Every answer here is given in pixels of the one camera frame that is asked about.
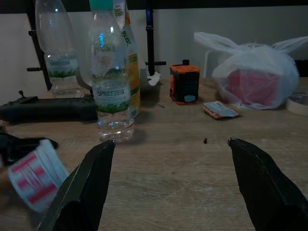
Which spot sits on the white plastic bag red contents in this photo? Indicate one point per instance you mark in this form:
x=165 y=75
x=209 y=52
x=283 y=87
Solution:
x=255 y=72

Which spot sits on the white red KFC cup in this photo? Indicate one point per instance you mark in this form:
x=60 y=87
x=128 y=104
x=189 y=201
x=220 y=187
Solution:
x=36 y=175

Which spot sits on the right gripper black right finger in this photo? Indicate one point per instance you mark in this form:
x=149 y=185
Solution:
x=264 y=192

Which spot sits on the black pouch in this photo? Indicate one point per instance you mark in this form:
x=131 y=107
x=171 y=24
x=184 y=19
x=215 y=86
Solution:
x=16 y=146

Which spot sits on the orange black boxy device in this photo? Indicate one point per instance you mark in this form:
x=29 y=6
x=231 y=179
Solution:
x=185 y=84

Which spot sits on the beige masking tape roll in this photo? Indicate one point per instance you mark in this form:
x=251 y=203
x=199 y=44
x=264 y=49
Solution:
x=299 y=106

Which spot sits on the black metal stand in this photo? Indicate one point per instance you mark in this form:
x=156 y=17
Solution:
x=38 y=48
x=150 y=48

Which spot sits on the black handheld controller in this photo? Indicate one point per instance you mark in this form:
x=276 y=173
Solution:
x=48 y=108

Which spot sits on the clear water bottle green cap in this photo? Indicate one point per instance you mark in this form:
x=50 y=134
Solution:
x=57 y=48
x=111 y=96

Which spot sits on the orange sauce sachet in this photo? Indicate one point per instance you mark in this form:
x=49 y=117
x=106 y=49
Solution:
x=220 y=110

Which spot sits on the small black screw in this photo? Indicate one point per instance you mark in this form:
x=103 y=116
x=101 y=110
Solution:
x=205 y=140

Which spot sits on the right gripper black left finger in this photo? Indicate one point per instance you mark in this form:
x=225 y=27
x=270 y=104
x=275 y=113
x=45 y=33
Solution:
x=84 y=192

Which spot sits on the yellow juice bottle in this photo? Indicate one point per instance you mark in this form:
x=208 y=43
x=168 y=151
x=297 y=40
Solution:
x=133 y=72

